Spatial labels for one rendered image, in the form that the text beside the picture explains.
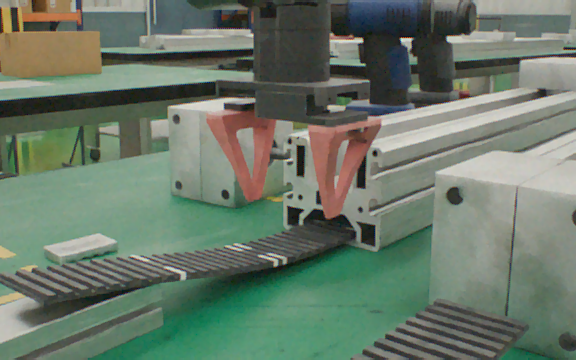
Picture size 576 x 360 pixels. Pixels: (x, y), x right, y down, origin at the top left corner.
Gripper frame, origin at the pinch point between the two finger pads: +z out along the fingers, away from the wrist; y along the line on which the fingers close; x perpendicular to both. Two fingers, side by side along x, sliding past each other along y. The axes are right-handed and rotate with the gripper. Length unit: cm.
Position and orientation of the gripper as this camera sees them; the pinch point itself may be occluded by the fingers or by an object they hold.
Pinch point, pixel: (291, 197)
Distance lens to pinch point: 52.0
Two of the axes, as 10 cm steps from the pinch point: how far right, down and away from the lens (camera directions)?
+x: -6.3, 1.8, -7.5
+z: 0.0, 9.7, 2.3
